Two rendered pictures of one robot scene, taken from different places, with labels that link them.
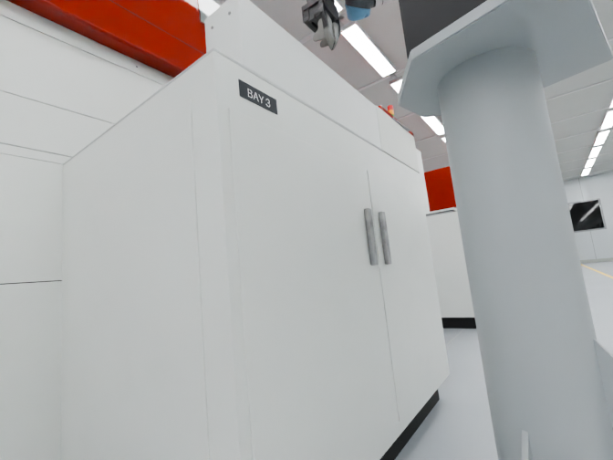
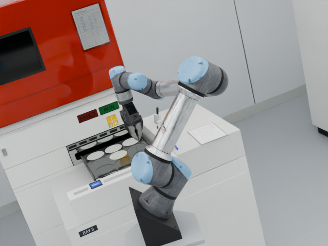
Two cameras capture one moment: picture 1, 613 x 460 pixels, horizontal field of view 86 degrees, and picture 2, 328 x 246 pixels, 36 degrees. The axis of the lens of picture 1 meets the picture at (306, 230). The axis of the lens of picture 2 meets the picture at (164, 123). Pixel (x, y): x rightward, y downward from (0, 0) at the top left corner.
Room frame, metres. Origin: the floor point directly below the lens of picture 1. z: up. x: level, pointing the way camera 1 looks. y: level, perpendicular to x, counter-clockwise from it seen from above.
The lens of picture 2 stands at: (-0.81, -1.64, 2.05)
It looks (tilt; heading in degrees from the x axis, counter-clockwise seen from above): 22 degrees down; 39
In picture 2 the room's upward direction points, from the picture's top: 16 degrees counter-clockwise
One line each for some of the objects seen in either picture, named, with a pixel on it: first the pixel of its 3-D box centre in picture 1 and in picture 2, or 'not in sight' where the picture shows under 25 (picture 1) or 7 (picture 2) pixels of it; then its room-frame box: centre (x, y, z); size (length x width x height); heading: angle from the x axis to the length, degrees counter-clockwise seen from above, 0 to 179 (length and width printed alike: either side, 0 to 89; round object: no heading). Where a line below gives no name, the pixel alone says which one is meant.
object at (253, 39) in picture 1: (313, 99); (126, 186); (0.74, -0.05, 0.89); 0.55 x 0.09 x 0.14; 144
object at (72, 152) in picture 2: not in sight; (106, 144); (1.12, 0.39, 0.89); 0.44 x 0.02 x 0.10; 144
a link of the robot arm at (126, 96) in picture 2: not in sight; (123, 95); (0.85, -0.11, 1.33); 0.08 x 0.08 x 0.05
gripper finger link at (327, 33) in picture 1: (322, 35); (132, 132); (0.84, -0.10, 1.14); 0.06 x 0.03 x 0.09; 54
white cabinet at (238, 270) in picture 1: (288, 298); (160, 231); (1.01, 0.08, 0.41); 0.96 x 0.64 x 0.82; 144
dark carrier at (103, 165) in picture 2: not in sight; (118, 155); (1.01, 0.21, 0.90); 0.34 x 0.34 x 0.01; 54
